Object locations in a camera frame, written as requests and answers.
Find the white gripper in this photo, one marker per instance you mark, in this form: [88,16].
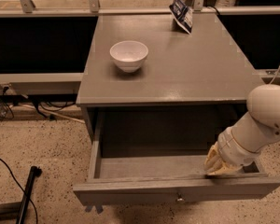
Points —
[230,149]

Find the grey top drawer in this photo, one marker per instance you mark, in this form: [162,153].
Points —
[157,156]

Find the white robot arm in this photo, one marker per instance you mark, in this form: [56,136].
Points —
[260,125]

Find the grey drawer cabinet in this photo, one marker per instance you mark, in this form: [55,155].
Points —
[203,68]

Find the blue tape cross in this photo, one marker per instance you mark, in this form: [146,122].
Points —
[98,208]

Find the white ceramic bowl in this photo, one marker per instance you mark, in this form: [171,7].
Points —
[128,56]

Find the blue white snack bag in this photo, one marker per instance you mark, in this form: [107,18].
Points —
[182,14]

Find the black stand leg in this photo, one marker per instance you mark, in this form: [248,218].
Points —
[18,210]

